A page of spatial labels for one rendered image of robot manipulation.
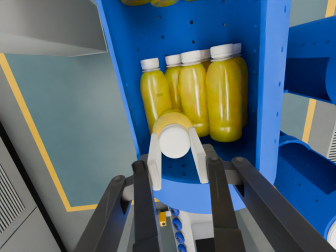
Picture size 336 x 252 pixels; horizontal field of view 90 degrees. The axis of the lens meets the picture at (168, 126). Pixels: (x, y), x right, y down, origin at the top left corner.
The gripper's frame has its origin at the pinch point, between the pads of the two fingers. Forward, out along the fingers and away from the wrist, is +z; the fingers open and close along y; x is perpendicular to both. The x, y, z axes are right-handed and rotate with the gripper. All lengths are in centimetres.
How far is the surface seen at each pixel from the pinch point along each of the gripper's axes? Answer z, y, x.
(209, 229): 31, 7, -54
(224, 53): 14.8, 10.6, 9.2
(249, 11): 21.9, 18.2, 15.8
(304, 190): 38, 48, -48
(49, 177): 127, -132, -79
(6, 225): 87, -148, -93
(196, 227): 33, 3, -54
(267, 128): 5.0, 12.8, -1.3
